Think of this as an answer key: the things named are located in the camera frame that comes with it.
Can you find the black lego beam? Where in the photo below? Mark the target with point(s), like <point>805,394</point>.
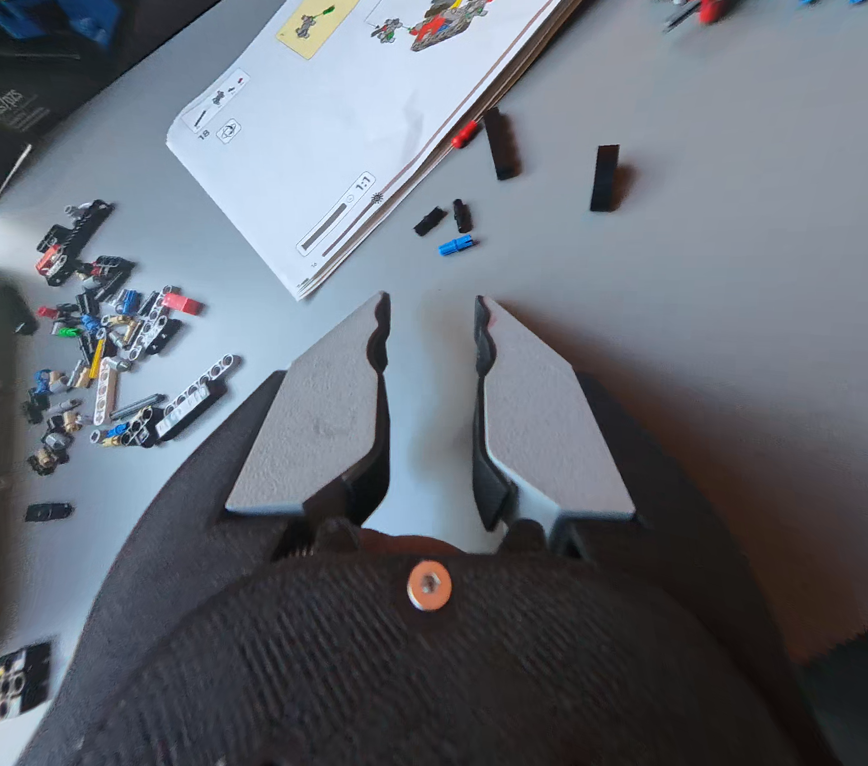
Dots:
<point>502,143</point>

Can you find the pile of loose lego pieces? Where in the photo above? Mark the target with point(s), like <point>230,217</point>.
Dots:
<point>102,332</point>

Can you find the black lego pin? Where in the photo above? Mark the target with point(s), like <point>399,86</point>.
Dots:
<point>462,215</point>
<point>428,220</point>

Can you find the small black lego brick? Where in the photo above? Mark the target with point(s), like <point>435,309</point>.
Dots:
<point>605,177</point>

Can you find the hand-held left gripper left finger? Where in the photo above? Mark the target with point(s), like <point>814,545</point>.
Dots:
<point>319,427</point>

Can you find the black lego connector piece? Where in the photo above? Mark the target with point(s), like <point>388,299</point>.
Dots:
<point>49,512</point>

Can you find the white instruction booklet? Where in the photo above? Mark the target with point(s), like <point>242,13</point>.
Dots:
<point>325,121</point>

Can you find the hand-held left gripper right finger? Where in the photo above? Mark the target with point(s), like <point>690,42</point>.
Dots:
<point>542,433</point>

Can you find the black lego set box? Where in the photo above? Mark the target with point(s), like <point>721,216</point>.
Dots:
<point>41,101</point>

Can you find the short blue lego pin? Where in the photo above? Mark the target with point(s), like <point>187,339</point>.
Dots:
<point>456,246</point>

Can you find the black lego panel piece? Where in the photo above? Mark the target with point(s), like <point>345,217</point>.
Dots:
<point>27,678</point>

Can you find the red lego pin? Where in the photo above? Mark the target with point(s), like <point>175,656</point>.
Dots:
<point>465,135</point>

